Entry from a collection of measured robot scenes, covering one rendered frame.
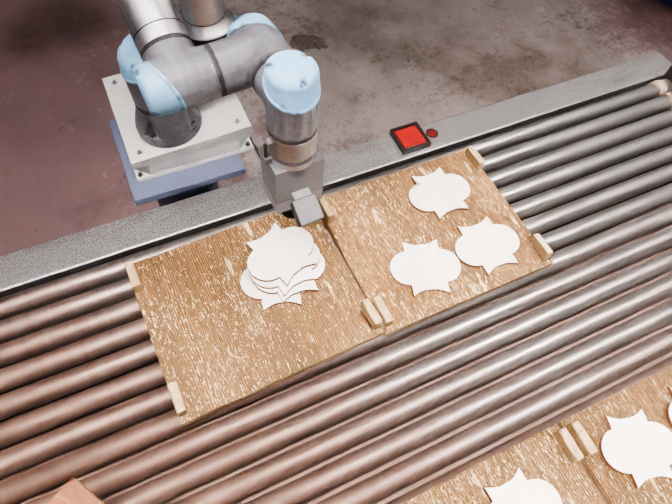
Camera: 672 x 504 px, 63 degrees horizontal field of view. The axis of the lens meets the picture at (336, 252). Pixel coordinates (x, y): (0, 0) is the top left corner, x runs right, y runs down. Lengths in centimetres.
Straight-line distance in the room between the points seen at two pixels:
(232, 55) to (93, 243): 60
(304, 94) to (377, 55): 235
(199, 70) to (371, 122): 197
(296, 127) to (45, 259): 68
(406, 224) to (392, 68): 188
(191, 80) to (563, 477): 89
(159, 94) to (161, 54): 5
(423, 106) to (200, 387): 210
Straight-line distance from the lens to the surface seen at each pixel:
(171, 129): 132
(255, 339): 107
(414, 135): 140
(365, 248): 117
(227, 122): 137
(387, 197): 126
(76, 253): 126
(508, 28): 348
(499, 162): 143
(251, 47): 83
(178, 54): 82
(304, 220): 89
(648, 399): 123
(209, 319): 110
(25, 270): 128
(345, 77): 293
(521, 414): 112
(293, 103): 75
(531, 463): 109
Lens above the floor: 193
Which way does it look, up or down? 59 degrees down
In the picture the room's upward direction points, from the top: 7 degrees clockwise
